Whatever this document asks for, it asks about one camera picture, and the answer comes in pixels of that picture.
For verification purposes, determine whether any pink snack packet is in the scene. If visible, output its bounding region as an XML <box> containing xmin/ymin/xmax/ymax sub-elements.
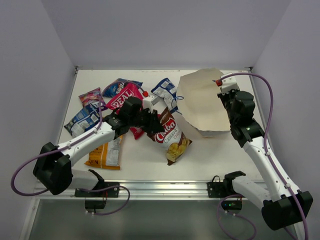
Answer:
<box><xmin>105</xmin><ymin>82</ymin><xmax>146</xmax><ymax>141</ymax></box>

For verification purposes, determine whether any brown chocolate snack packet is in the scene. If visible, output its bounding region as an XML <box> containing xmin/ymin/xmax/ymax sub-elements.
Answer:
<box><xmin>147</xmin><ymin>107</ymin><xmax>193</xmax><ymax>166</ymax></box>

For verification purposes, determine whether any blue Doritos chip bag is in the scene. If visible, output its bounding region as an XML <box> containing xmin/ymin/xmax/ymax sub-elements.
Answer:
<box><xmin>102</xmin><ymin>78</ymin><xmax>143</xmax><ymax>98</ymax></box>

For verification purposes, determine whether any blue white snack packet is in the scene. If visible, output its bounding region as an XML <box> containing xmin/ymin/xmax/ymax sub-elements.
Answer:
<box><xmin>151</xmin><ymin>78</ymin><xmax>178</xmax><ymax>113</ymax></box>

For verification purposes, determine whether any purple Fox's candy bag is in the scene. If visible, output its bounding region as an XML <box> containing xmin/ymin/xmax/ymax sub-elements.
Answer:
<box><xmin>78</xmin><ymin>87</ymin><xmax>108</xmax><ymax>111</ymax></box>

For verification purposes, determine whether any blue checkered paper bag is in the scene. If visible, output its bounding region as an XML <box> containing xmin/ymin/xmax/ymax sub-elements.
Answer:
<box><xmin>176</xmin><ymin>68</ymin><xmax>230</xmax><ymax>138</ymax></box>

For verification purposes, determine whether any dark blue snack packet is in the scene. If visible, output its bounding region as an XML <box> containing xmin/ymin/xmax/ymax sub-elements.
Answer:
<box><xmin>64</xmin><ymin>106</ymin><xmax>100</xmax><ymax>138</ymax></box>

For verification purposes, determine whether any orange snack packet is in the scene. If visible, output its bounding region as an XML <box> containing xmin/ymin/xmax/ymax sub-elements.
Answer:
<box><xmin>84</xmin><ymin>136</ymin><xmax>123</xmax><ymax>171</ymax></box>

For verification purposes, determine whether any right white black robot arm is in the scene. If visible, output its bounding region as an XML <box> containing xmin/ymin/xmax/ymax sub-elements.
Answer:
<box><xmin>217</xmin><ymin>90</ymin><xmax>313</xmax><ymax>231</ymax></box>

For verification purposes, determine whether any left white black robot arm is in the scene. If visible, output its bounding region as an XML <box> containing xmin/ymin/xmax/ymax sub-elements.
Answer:
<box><xmin>33</xmin><ymin>96</ymin><xmax>164</xmax><ymax>197</ymax></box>

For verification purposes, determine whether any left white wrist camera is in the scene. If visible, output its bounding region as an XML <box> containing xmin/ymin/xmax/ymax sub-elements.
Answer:
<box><xmin>142</xmin><ymin>91</ymin><xmax>160</xmax><ymax>112</ymax></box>

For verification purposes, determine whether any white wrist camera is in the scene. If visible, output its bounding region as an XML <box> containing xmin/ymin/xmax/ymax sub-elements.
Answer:
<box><xmin>213</xmin><ymin>72</ymin><xmax>239</xmax><ymax>94</ymax></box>
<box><xmin>142</xmin><ymin>91</ymin><xmax>160</xmax><ymax>112</ymax></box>

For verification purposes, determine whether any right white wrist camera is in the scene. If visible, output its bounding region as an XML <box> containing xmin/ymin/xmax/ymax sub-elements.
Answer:
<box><xmin>213</xmin><ymin>72</ymin><xmax>239</xmax><ymax>94</ymax></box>

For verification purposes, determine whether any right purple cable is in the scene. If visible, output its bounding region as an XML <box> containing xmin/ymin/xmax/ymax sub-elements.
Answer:
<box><xmin>216</xmin><ymin>72</ymin><xmax>311</xmax><ymax>240</ymax></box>

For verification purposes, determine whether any purple cable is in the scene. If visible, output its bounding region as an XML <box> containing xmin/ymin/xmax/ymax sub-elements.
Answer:
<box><xmin>10</xmin><ymin>79</ymin><xmax>148</xmax><ymax>196</ymax></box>
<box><xmin>216</xmin><ymin>72</ymin><xmax>311</xmax><ymax>240</ymax></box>

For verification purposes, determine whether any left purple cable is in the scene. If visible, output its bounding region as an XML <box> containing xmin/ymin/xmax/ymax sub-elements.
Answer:
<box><xmin>10</xmin><ymin>79</ymin><xmax>148</xmax><ymax>196</ymax></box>

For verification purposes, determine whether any aluminium mounting rail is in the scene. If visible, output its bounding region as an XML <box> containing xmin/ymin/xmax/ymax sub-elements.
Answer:
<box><xmin>32</xmin><ymin>180</ymin><xmax>266</xmax><ymax>201</ymax></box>

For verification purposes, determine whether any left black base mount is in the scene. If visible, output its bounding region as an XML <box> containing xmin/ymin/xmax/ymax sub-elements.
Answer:
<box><xmin>74</xmin><ymin>182</ymin><xmax>120</xmax><ymax>212</ymax></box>

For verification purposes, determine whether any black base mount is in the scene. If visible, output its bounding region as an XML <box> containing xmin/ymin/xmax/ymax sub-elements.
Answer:
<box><xmin>206</xmin><ymin>175</ymin><xmax>243</xmax><ymax>213</ymax></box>
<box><xmin>74</xmin><ymin>182</ymin><xmax>120</xmax><ymax>212</ymax></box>

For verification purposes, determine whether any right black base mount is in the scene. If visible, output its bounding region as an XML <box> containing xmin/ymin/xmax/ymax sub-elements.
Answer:
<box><xmin>206</xmin><ymin>175</ymin><xmax>243</xmax><ymax>213</ymax></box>

